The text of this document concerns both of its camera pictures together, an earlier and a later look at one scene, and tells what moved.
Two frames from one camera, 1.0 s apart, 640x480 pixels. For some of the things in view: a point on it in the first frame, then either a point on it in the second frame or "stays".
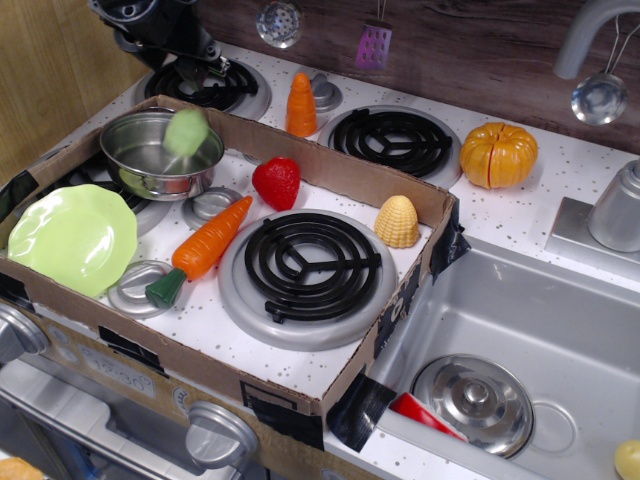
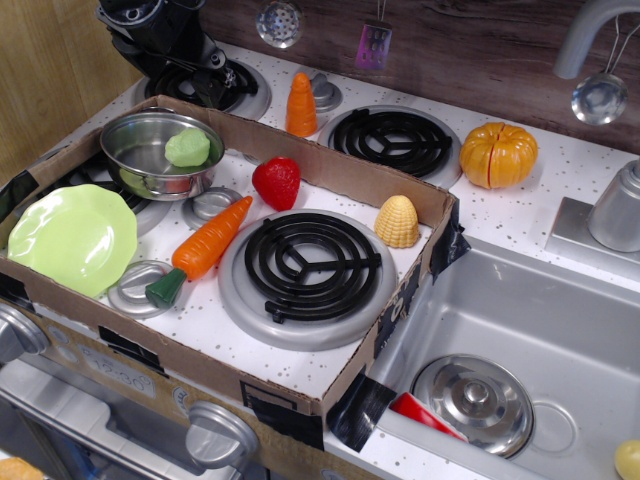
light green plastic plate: x=83 y=236 stays
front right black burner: x=308 y=280 stays
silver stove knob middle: x=197 y=209 stays
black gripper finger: x=153 y=57 → x=163 y=79
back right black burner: x=410 y=139 stays
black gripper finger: x=191 y=71 → x=210 y=90
